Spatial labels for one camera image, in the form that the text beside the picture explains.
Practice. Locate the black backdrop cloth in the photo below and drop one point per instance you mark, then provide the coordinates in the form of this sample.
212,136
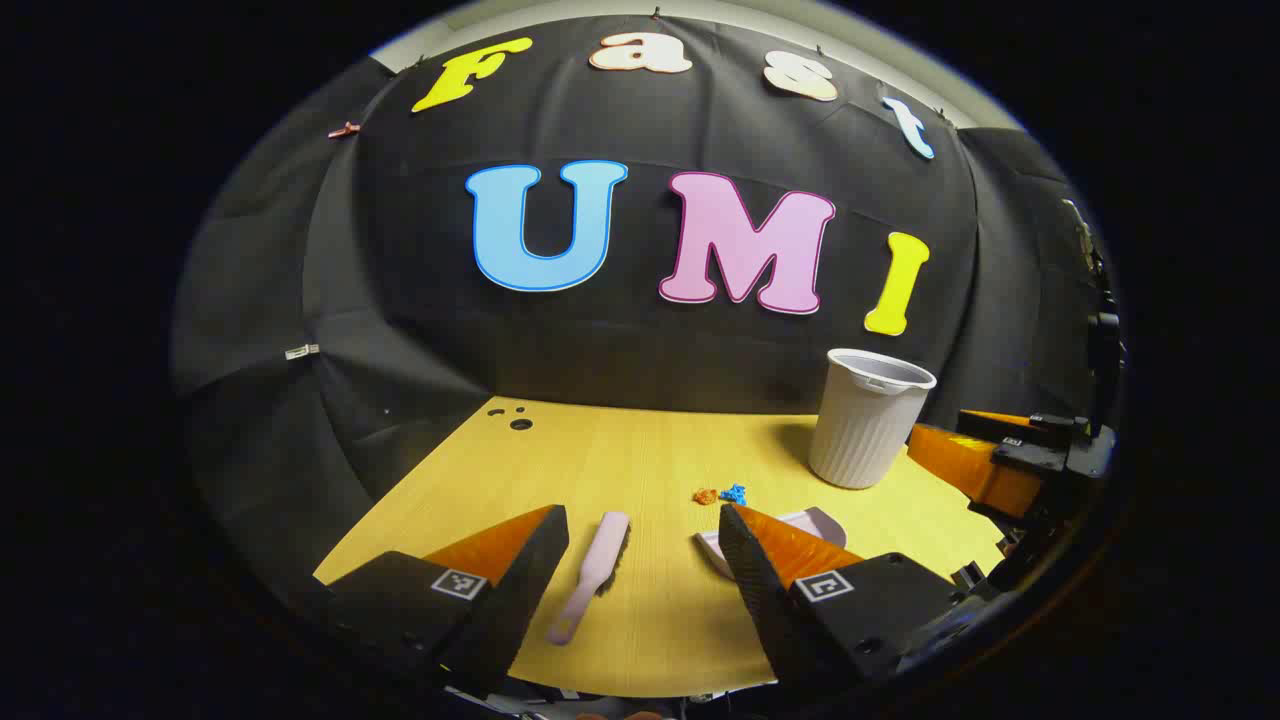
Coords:
400,300

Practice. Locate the white ribbed garbage bin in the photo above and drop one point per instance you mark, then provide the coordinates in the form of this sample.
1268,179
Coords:
860,430

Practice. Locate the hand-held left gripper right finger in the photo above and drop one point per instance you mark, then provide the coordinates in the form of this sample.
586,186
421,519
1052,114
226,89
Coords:
755,580

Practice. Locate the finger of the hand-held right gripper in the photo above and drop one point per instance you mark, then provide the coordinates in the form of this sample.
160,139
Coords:
1010,424
970,465

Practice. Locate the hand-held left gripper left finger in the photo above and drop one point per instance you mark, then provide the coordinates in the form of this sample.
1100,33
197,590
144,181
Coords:
520,590

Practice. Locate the small pink broom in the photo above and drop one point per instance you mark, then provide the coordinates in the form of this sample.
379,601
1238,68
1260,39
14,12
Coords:
600,560

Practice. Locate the blue paper trash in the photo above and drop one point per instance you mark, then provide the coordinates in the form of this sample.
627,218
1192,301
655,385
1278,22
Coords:
735,494

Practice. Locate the orange paper trash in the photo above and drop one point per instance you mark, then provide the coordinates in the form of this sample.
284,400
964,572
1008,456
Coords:
706,496

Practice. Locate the red cloth clip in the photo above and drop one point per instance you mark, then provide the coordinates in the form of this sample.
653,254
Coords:
345,130

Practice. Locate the pink dustpan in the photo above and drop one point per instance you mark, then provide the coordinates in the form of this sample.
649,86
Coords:
820,525

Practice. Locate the white cloth clip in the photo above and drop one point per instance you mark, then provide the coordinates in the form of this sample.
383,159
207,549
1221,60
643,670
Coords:
301,351

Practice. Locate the wooden desktop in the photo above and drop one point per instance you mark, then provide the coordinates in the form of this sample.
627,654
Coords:
650,460

